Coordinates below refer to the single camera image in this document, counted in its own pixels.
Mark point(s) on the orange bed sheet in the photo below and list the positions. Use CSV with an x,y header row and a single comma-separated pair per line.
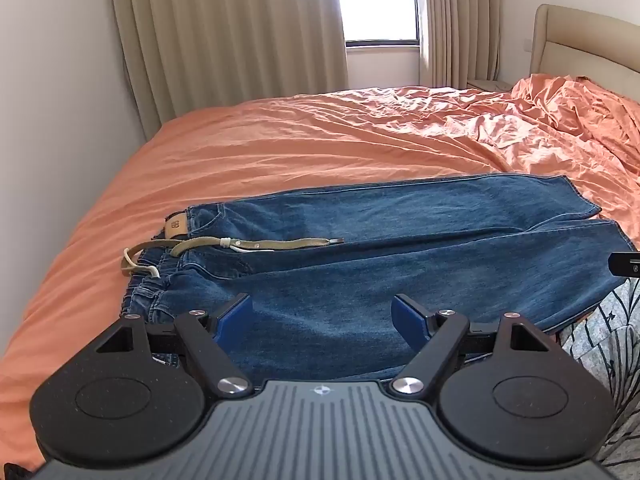
x,y
546,125

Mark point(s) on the olive drawstring belt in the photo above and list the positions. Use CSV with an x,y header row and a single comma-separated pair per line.
x,y
129,263

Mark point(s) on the beige left curtain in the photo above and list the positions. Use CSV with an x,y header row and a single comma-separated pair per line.
x,y
183,55

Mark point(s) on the beige bedside table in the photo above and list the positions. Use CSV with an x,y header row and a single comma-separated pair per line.
x,y
489,85

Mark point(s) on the blue denim jeans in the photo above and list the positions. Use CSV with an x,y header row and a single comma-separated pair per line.
x,y
479,245

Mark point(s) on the beige right curtain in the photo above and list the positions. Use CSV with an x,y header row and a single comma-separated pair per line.
x,y
459,41

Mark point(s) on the beige upholstered headboard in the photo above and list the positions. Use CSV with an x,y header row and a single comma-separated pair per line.
x,y
572,42

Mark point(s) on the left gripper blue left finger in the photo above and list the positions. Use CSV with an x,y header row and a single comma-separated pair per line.
x,y
205,339

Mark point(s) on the grey patterned garment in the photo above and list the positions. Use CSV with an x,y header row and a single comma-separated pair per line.
x,y
606,343

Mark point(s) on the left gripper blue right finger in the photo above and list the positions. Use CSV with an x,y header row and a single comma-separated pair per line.
x,y
437,339

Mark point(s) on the beige curtain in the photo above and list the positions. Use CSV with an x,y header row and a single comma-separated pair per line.
x,y
183,55
459,41

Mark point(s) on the black framed window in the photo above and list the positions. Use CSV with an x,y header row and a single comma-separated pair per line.
x,y
372,23

